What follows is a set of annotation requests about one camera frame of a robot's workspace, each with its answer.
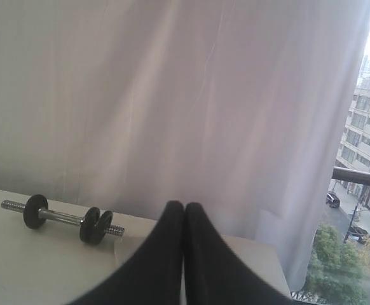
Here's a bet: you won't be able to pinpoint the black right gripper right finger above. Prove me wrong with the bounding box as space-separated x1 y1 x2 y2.
184 203 293 304

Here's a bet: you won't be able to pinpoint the white curtain backdrop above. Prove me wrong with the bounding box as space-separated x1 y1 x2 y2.
0 1 370 290

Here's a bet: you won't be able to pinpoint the black weight plate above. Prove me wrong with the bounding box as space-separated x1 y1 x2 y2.
95 210 113 243
79 207 100 246
23 194 48 229

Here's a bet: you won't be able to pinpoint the chrome threaded dumbbell bar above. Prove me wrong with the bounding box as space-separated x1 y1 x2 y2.
1 200 125 236

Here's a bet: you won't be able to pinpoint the grey metal balcony railing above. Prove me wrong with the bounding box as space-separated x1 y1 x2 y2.
332 166 370 186

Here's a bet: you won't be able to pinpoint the dark parked van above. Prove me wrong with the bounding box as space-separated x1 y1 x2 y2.
325 192 340 208

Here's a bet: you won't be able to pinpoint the beige building outside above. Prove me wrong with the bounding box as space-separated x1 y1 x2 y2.
336 55 370 223

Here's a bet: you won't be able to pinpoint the green street trees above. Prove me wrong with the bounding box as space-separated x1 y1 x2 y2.
291 222 370 304

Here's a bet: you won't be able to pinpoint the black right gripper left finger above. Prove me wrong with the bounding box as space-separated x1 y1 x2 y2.
71 201 184 304

